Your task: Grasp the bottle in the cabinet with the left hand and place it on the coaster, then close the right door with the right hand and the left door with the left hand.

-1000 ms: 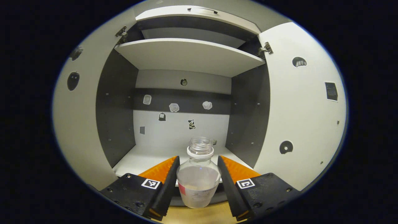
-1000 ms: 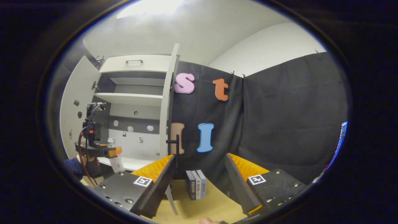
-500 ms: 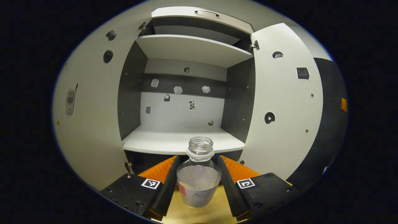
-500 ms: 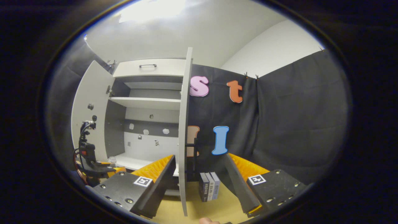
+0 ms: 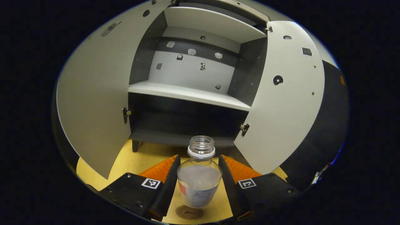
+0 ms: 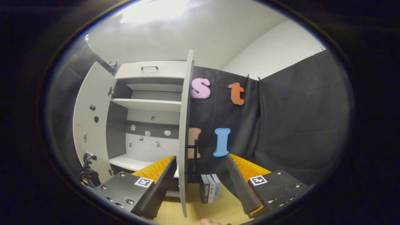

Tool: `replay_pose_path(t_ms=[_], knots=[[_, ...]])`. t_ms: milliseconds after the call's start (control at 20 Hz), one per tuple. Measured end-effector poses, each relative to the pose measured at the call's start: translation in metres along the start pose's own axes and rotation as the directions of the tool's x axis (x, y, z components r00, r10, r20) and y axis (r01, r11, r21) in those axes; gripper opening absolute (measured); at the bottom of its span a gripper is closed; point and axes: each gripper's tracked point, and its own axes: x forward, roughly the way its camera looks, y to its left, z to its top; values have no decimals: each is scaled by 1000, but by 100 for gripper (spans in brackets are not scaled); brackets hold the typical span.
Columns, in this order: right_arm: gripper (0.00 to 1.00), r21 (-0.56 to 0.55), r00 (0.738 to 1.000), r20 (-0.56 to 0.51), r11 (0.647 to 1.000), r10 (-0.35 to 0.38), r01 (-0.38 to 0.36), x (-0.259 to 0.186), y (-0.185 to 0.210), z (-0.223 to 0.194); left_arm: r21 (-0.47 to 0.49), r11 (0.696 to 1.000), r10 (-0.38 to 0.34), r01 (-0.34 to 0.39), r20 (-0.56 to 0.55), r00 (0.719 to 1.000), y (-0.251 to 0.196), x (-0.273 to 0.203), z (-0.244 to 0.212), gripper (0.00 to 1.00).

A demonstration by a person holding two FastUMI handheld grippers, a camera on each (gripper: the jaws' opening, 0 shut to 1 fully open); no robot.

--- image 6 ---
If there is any black door handle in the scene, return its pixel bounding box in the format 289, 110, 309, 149
186, 140, 199, 182

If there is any white cabinet shelf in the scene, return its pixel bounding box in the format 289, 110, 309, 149
111, 98, 182, 112

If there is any pale blue book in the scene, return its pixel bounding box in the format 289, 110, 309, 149
212, 173, 222, 201

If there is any grey book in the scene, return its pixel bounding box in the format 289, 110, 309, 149
206, 174, 217, 203

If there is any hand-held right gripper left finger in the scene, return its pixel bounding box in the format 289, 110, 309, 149
94, 155, 177, 220

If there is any white cabinet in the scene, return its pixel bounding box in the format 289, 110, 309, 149
106, 60, 188, 198

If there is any white cabinet door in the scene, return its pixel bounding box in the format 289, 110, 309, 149
178, 49, 195, 218
72, 62, 118, 183

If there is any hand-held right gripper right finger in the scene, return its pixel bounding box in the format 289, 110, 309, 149
226, 154, 310, 219

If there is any white cabinet drawer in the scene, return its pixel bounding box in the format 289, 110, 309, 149
115, 61, 188, 79

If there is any black backdrop cloth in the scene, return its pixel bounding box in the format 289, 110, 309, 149
45, 34, 355, 188

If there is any dark book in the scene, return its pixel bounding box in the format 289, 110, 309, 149
200, 174, 210, 204

